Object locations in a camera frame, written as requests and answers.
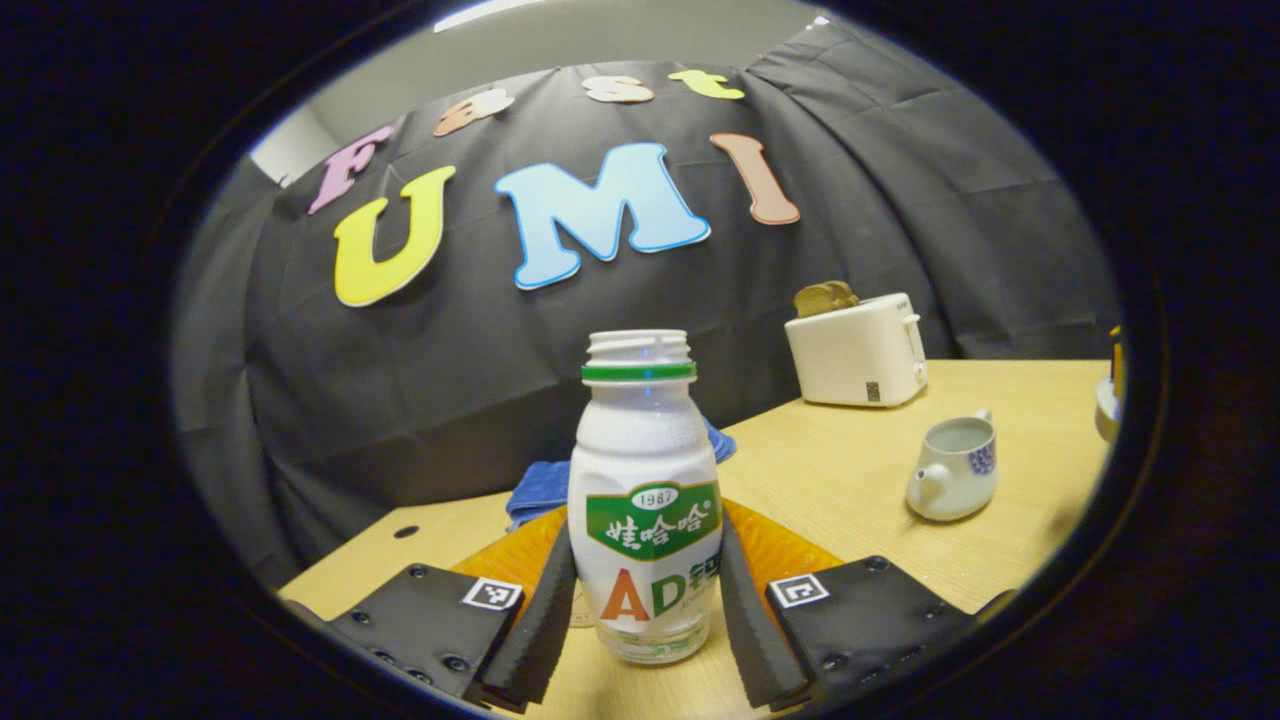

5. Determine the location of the white water bottle green label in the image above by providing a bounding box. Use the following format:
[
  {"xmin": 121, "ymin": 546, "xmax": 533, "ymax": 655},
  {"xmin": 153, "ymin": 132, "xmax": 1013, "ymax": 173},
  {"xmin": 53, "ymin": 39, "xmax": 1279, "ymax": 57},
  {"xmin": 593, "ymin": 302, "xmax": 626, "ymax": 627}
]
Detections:
[{"xmin": 567, "ymin": 330, "xmax": 723, "ymax": 666}]

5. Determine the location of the white toaster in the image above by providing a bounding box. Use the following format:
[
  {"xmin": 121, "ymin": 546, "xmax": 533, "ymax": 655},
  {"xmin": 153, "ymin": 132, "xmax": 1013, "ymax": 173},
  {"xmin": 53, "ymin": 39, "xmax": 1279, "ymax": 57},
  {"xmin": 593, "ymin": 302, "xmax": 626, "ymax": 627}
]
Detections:
[{"xmin": 784, "ymin": 292, "xmax": 929, "ymax": 409}]

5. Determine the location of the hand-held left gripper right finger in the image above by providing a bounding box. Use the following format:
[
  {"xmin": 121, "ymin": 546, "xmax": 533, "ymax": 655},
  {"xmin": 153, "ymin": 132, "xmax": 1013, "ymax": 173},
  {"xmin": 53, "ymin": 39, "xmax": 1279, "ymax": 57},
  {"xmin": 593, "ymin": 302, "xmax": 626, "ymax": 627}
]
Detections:
[{"xmin": 718, "ymin": 497, "xmax": 979, "ymax": 713}]

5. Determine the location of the folded blue cloth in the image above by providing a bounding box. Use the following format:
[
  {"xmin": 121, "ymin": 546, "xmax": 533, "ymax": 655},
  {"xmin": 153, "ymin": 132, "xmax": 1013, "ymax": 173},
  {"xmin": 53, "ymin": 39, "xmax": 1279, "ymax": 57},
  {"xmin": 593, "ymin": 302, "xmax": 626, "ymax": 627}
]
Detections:
[{"xmin": 503, "ymin": 418, "xmax": 738, "ymax": 533}]

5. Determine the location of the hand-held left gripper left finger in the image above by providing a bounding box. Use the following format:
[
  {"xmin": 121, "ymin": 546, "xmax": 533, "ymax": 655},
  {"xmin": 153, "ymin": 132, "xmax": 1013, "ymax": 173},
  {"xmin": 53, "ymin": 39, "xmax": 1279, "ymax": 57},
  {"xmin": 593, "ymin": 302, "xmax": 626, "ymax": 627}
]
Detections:
[{"xmin": 325, "ymin": 505, "xmax": 581, "ymax": 715}]

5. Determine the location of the white blue-patterned teacup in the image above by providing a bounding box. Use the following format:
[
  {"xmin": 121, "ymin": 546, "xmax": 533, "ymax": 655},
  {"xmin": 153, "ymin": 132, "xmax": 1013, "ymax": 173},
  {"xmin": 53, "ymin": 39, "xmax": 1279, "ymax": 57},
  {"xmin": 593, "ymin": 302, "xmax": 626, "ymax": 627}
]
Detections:
[{"xmin": 905, "ymin": 407, "xmax": 1000, "ymax": 523}]

